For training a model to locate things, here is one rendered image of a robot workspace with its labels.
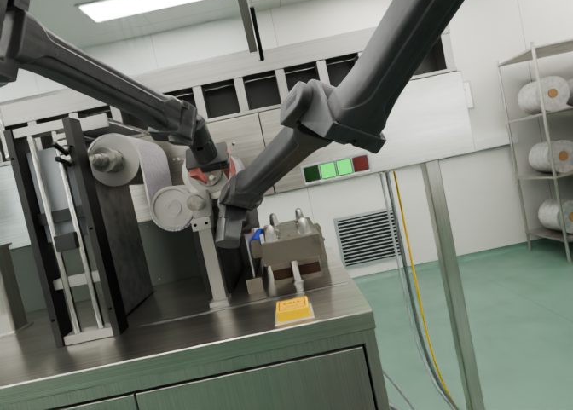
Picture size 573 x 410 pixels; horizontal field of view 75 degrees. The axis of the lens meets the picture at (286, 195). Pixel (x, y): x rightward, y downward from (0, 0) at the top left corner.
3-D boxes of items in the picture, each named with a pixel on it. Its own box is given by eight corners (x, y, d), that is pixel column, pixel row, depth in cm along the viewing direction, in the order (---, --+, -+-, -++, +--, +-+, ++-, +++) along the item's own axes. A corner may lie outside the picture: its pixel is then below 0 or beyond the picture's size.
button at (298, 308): (278, 324, 77) (275, 313, 77) (278, 312, 84) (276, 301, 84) (311, 317, 77) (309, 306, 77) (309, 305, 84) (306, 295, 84)
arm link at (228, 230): (264, 188, 85) (228, 180, 82) (261, 236, 80) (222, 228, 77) (246, 207, 95) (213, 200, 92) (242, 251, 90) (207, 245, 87)
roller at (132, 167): (95, 191, 103) (83, 141, 102) (131, 187, 128) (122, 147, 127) (144, 180, 103) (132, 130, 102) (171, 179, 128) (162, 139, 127)
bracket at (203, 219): (210, 308, 97) (183, 193, 95) (214, 301, 103) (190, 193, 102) (228, 305, 97) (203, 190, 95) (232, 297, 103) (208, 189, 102)
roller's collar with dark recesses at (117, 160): (94, 174, 97) (88, 150, 97) (105, 174, 103) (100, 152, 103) (118, 169, 97) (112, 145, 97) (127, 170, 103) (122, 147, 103)
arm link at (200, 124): (198, 129, 79) (206, 111, 83) (169, 128, 81) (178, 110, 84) (207, 151, 85) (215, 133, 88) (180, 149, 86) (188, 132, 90)
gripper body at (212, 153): (229, 164, 90) (221, 143, 84) (188, 173, 90) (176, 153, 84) (227, 146, 94) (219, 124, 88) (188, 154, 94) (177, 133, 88)
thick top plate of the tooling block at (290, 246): (264, 267, 100) (260, 245, 100) (270, 240, 140) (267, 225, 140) (323, 255, 100) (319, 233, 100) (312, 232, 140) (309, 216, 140)
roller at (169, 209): (155, 233, 103) (146, 191, 102) (181, 222, 128) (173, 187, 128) (198, 224, 103) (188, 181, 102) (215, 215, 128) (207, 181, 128)
